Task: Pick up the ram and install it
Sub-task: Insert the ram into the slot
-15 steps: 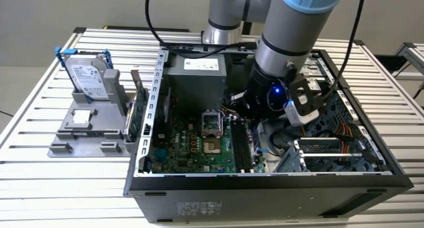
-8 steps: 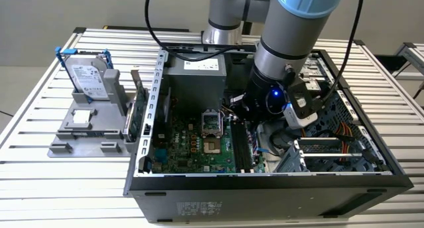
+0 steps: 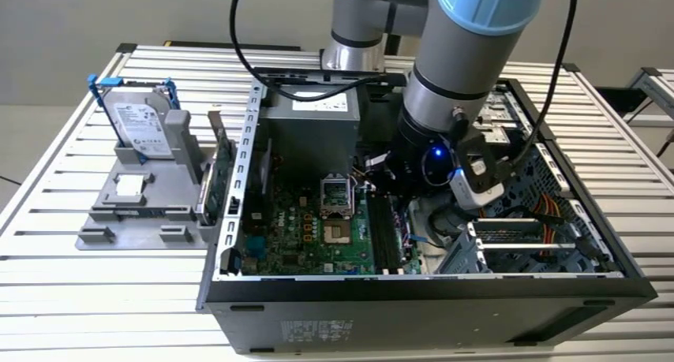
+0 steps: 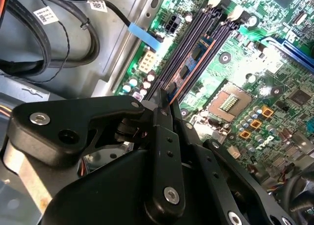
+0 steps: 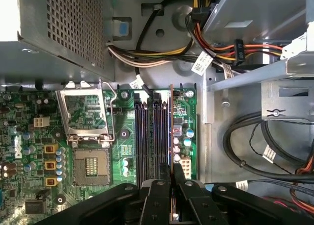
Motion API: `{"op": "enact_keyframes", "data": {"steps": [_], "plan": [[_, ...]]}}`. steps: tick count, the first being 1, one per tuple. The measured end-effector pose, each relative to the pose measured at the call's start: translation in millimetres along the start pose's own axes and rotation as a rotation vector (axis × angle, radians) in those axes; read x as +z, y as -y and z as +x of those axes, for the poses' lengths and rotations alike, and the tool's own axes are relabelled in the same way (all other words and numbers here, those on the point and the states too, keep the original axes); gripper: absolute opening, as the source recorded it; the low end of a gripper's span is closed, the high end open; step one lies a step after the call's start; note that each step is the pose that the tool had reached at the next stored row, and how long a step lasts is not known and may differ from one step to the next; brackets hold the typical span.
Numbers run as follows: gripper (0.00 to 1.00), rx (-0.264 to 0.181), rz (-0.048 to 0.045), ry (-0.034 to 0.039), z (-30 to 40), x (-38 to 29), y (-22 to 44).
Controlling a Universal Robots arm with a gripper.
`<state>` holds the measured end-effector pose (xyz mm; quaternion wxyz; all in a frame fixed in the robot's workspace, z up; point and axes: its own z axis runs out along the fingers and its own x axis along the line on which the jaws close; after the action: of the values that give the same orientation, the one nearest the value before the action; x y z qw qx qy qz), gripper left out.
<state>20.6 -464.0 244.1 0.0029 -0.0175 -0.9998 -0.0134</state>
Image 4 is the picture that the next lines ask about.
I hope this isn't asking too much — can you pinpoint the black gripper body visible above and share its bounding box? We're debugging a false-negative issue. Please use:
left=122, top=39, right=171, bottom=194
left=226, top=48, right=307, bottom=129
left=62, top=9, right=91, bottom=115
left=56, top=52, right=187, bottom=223
left=40, top=148, right=223, bottom=225

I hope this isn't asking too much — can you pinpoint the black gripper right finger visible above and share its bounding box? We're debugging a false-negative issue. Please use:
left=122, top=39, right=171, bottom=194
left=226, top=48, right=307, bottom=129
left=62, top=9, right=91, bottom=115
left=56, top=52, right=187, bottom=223
left=171, top=101, right=299, bottom=225

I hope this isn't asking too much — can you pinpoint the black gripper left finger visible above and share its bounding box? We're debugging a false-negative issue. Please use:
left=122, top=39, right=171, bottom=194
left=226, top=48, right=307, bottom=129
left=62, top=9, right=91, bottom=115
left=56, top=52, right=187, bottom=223
left=2, top=88, right=186, bottom=219

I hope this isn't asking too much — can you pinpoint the RAM memory stick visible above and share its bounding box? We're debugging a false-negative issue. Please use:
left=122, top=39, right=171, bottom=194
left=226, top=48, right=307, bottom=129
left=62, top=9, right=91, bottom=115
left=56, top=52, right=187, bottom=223
left=164, top=34, right=217, bottom=107

